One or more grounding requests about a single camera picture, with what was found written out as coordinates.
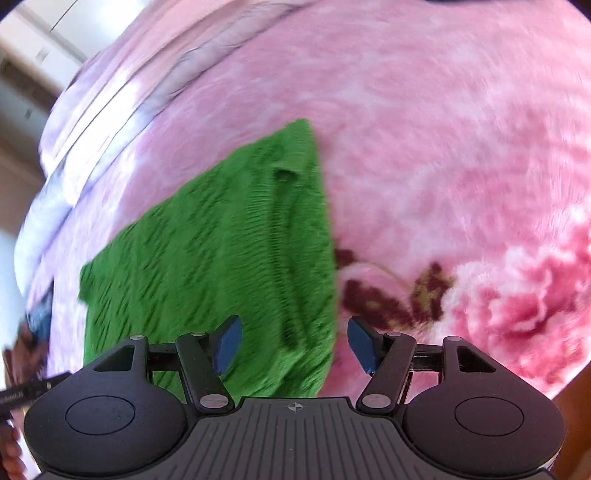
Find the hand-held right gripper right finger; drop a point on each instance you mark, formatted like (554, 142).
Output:
(362, 344)

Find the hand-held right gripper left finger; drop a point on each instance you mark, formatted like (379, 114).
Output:
(228, 344)

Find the green knitted sweater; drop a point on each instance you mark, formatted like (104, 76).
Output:
(221, 240)

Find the person's left hand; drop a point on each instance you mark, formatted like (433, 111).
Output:
(9, 457)

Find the brown garment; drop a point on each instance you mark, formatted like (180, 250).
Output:
(23, 356)

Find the navy striped garment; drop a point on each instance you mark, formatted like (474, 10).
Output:
(40, 318)

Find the pink floral blanket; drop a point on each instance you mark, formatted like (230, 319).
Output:
(438, 161)

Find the pink pillow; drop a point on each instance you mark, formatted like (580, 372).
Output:
(106, 101)

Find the light wardrobe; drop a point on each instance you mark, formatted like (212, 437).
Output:
(27, 92)

